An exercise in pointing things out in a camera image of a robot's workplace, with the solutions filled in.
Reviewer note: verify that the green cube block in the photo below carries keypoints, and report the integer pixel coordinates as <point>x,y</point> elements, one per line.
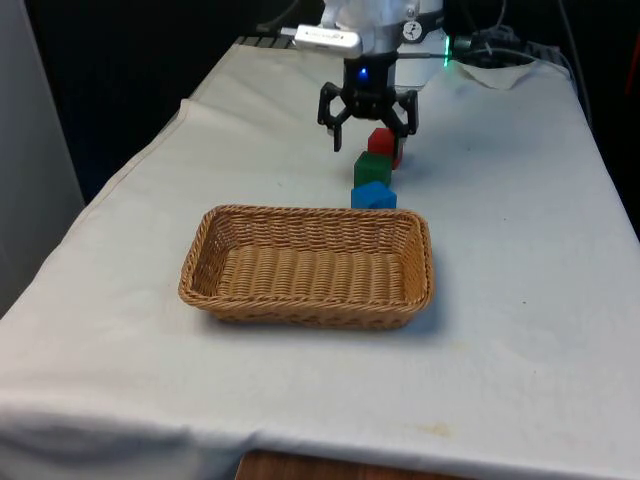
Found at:
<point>371,170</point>

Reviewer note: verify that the red cube block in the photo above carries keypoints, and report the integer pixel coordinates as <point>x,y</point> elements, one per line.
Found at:
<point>381,141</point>

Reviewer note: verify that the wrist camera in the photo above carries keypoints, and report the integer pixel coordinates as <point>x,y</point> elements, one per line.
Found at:
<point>327,39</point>

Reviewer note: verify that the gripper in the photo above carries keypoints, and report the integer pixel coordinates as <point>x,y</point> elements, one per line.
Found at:
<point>370,95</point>

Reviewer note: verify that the grey panel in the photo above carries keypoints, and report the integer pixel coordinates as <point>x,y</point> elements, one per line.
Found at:
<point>35,150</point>

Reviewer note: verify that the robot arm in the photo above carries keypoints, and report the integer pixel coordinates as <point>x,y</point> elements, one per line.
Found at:
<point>380,25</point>

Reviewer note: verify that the wicker basket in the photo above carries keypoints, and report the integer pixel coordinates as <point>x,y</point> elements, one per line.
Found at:
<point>310,270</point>

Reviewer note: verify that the blue cube block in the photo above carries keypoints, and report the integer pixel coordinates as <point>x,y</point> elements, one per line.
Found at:
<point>372,196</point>

